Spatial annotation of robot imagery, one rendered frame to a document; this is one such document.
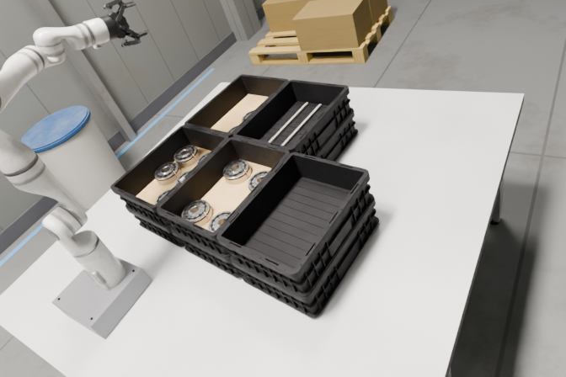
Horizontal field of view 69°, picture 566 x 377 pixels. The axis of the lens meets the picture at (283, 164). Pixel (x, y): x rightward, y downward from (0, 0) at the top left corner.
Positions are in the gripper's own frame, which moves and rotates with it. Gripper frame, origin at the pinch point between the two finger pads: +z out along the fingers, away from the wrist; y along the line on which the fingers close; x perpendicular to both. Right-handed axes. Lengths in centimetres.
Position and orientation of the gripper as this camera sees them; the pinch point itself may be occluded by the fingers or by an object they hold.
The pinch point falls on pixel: (140, 18)
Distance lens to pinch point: 155.9
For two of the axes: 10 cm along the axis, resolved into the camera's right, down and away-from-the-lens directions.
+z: 6.3, -4.8, 6.2
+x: -7.0, 0.0, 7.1
